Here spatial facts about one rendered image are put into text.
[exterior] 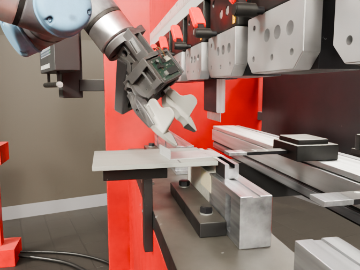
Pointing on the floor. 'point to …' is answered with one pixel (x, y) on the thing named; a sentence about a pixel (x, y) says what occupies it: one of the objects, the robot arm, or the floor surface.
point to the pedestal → (9, 246)
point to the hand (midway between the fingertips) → (180, 134)
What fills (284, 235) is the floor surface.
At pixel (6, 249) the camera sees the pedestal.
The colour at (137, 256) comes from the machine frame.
